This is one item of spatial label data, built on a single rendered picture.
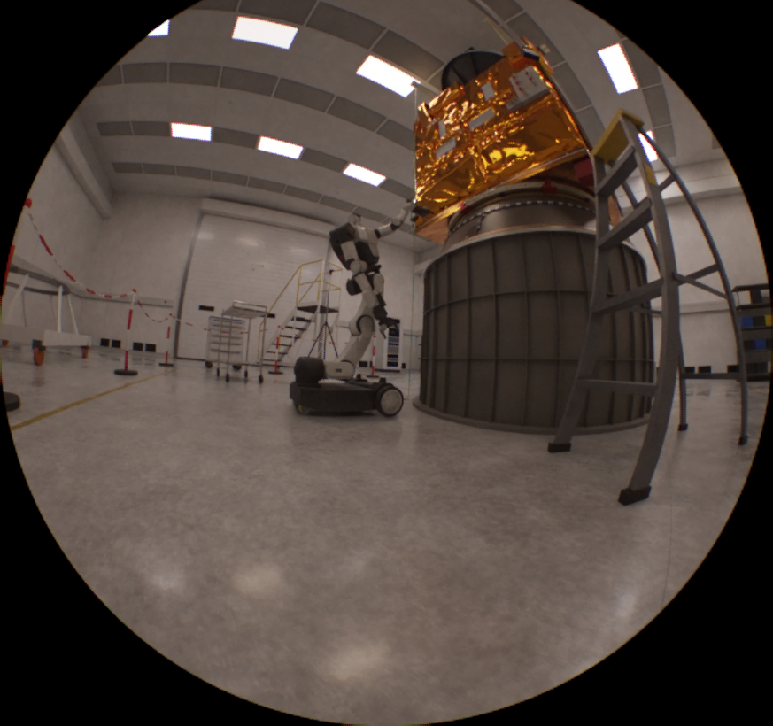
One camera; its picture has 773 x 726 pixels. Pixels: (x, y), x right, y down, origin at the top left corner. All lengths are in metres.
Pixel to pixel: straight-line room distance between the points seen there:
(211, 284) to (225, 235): 1.70
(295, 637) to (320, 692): 0.09
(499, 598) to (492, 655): 0.11
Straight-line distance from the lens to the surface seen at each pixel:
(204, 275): 8.77
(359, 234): 1.90
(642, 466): 0.81
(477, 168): 2.58
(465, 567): 0.52
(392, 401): 1.71
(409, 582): 0.48
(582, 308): 1.62
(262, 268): 8.85
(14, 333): 3.69
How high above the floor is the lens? 0.35
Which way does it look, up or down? 5 degrees up
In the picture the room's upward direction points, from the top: 3 degrees clockwise
